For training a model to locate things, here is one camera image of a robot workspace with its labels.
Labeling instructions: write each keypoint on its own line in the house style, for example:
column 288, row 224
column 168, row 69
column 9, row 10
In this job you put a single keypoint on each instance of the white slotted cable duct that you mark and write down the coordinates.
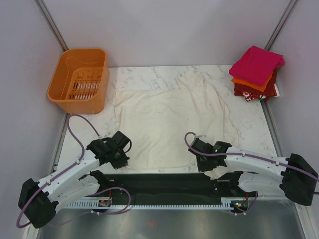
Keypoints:
column 95, row 204

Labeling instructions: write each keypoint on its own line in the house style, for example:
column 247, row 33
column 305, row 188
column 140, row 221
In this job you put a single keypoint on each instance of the right aluminium frame post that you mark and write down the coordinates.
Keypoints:
column 281, row 23

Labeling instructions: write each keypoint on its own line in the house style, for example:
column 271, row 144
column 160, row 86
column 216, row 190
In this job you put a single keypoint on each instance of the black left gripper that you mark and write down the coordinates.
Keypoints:
column 122, row 163

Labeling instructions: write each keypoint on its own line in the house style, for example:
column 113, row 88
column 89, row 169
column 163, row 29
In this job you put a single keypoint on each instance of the magenta folded t shirt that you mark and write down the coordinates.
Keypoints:
column 256, row 65

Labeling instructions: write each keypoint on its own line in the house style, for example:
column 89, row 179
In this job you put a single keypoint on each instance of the left aluminium frame post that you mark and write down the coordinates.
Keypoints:
column 52, row 25

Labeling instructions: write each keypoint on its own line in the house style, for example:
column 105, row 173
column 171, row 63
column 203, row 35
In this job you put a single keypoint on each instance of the cream white t shirt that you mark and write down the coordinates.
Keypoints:
column 157, row 121

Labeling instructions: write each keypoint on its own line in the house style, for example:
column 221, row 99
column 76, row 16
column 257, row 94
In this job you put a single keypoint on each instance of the orange folded t shirt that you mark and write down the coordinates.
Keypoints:
column 252, row 85

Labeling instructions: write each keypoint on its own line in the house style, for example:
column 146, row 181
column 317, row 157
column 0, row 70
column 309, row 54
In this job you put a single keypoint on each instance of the aluminium frame post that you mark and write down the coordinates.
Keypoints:
column 52, row 25
column 281, row 23

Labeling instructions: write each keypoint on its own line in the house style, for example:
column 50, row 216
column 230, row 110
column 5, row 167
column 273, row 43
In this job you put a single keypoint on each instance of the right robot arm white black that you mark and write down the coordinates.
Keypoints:
column 251, row 173

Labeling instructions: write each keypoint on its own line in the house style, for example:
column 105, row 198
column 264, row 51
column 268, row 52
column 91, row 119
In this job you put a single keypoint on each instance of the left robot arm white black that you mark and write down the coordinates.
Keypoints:
column 41, row 200

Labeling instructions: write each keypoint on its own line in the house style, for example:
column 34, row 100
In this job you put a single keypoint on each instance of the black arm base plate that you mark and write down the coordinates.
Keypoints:
column 166, row 189

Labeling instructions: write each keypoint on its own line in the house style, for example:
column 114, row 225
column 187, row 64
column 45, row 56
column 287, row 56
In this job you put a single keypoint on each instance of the orange plastic basket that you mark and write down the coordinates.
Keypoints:
column 80, row 81

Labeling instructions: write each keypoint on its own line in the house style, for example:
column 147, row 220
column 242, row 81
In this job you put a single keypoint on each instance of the dark red folded t shirt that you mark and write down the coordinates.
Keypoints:
column 239, row 89

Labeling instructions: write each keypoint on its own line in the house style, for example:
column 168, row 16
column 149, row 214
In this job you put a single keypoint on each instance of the red printed folded t shirt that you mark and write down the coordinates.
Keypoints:
column 250, row 96

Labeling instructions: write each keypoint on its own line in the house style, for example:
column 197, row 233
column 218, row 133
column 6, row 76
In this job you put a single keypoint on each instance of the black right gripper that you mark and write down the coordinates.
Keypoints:
column 202, row 168

